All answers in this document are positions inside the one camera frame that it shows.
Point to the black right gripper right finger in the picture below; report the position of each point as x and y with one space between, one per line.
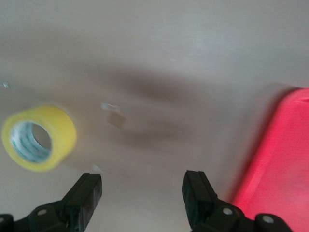
198 193

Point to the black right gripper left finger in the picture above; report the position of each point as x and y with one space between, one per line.
82 193

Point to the yellow tape roll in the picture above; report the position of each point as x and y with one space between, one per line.
60 130

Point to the clear tape scrap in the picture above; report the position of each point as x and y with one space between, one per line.
108 106
97 167
4 84

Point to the brown tape patch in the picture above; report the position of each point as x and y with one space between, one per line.
116 120

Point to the red plastic tray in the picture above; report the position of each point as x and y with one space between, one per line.
277 157

